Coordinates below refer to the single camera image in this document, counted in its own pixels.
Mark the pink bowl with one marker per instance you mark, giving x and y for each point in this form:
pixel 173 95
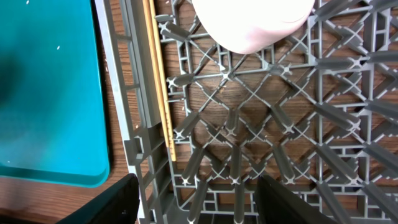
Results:
pixel 247 26

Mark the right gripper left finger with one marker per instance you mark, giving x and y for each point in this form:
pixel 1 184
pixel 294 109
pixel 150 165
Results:
pixel 118 204

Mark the grey dishwasher rack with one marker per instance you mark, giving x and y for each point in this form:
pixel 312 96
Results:
pixel 317 111

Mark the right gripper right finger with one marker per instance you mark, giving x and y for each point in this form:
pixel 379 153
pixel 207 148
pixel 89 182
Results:
pixel 276 204

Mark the wooden chopstick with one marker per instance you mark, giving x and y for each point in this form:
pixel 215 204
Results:
pixel 160 83

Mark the teal serving tray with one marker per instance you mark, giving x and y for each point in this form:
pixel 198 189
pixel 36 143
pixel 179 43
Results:
pixel 53 126

